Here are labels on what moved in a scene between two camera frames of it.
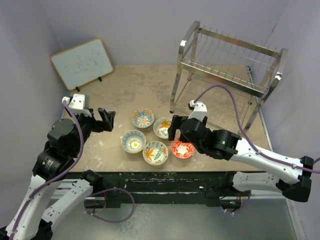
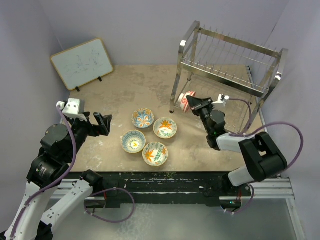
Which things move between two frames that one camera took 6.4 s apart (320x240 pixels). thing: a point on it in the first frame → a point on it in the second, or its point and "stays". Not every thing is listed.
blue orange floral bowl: (142, 118) stays
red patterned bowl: (182, 149) → (184, 103)
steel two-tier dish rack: (232, 78) stays
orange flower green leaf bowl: (161, 126) stays
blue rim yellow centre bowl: (133, 141) stays
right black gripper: (176, 120) → (196, 106)
